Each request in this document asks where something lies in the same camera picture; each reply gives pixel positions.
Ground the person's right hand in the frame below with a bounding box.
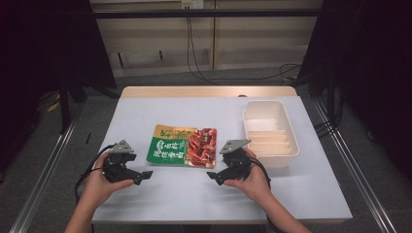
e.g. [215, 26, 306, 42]
[223, 147, 273, 203]

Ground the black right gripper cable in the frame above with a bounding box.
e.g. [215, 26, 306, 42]
[248, 156, 272, 189]

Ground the white wall socket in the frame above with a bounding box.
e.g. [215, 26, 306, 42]
[180, 0, 205, 10]

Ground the wooden table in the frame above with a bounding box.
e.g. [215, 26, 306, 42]
[91, 85, 354, 227]

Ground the black curtain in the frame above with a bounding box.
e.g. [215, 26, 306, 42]
[0, 0, 117, 174]
[296, 0, 412, 183]

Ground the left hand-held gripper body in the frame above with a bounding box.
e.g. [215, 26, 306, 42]
[102, 139, 141, 184]

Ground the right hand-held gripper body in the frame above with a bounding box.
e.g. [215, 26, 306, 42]
[219, 138, 253, 182]

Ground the person's left hand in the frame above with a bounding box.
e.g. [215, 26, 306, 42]
[79, 151, 136, 206]

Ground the black horizontal metal bar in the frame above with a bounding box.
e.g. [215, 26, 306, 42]
[91, 8, 323, 19]

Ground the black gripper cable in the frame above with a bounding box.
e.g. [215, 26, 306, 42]
[74, 144, 117, 206]
[248, 156, 272, 189]

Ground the white plastic basket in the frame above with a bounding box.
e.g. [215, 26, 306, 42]
[242, 99, 300, 169]

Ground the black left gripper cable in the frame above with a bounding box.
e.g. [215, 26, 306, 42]
[74, 144, 117, 206]

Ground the aluminium floor rail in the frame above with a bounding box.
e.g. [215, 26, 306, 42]
[314, 99, 398, 233]
[9, 117, 83, 233]

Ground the white table mat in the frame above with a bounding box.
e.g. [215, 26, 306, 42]
[91, 96, 354, 225]

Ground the green and red snack packet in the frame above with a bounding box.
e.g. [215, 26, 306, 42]
[146, 123, 218, 170]

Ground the yellow floor cable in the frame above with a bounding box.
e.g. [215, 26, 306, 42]
[47, 92, 62, 114]

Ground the black floor cable bundle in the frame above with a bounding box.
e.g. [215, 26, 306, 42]
[312, 95, 346, 140]

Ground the black hanging cable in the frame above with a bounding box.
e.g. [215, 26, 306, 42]
[186, 8, 303, 86]

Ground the black metal stand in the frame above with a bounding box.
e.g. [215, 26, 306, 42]
[57, 76, 73, 136]

